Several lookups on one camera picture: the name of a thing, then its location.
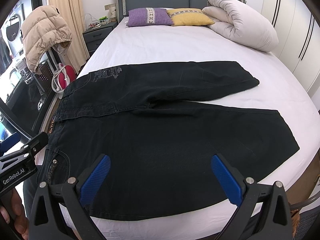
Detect person's left hand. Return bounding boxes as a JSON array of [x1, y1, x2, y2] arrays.
[[10, 188, 29, 239]]

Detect folded white duvet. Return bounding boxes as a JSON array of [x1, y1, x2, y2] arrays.
[[202, 0, 279, 53]]

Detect white wardrobe with black handles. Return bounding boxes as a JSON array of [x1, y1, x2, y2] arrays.
[[261, 0, 319, 96]]

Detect beige puffer jacket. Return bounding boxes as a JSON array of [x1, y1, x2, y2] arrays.
[[21, 5, 72, 74]]

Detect red and white garment steamer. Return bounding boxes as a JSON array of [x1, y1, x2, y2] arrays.
[[52, 63, 76, 94]]

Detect beige curtain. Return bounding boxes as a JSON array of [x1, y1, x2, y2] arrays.
[[47, 0, 89, 73]]

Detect black framed glass sliding door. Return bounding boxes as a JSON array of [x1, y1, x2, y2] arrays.
[[1, 0, 56, 133]]

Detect yellow patterned pillow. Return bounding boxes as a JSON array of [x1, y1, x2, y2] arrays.
[[167, 8, 214, 26]]

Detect dark grey nightstand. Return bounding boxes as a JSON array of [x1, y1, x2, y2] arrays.
[[82, 22, 118, 56]]

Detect white sheeted bed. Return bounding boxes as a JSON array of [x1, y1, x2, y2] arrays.
[[78, 22, 319, 239]]

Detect black denim pants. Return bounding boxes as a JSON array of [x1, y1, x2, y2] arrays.
[[37, 61, 299, 221]]

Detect clutter on nightstand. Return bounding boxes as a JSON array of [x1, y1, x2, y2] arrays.
[[84, 14, 111, 30]]

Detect purple patterned pillow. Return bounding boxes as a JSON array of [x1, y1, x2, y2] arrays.
[[127, 8, 174, 27]]

